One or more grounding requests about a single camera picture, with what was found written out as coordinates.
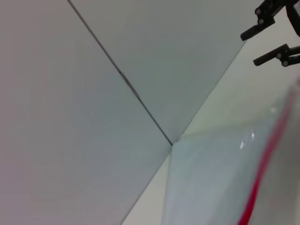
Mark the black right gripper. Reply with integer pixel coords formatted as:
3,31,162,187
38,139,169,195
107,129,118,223
240,0,300,67

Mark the clear red-zipper document bag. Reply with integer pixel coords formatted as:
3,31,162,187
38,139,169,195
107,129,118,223
161,77,300,225

